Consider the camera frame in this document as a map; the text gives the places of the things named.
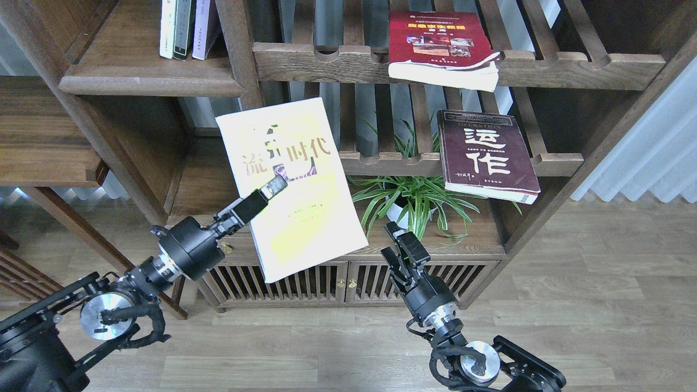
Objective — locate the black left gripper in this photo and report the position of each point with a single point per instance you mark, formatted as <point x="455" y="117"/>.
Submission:
<point x="194" y="249"/>

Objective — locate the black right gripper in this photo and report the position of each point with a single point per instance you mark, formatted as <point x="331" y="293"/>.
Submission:
<point x="428" y="299"/>

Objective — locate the yellow green book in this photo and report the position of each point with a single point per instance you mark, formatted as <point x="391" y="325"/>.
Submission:
<point x="314" y="219"/>

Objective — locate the dark maroon book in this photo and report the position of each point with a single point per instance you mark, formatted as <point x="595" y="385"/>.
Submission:
<point x="485" y="154"/>

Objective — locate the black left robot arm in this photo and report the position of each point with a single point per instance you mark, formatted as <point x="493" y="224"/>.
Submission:
<point x="52" y="344"/>

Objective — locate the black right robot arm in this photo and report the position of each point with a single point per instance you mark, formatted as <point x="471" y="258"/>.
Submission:
<point x="455" y="362"/>

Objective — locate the white plant pot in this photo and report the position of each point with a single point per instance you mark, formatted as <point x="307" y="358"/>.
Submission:
<point x="410" y="211"/>

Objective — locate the dark wooden bookshelf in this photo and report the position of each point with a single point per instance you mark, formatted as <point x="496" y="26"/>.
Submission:
<point x="588" y="79"/>

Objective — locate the brass cabinet door knobs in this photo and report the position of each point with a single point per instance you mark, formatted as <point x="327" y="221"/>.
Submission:
<point x="350" y="283"/>

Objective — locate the lavender upright book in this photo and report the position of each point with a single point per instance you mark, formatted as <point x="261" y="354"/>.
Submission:
<point x="206" y="28"/>

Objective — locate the dark green upright book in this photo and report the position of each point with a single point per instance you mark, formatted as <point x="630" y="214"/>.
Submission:
<point x="183" y="28"/>

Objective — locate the white upright book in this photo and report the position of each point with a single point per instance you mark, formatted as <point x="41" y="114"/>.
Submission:
<point x="167" y="28"/>

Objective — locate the red book with photos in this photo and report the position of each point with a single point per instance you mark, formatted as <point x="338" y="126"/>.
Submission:
<point x="448" y="49"/>

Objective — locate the white curtain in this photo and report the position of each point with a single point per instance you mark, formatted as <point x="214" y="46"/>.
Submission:
<point x="657" y="155"/>

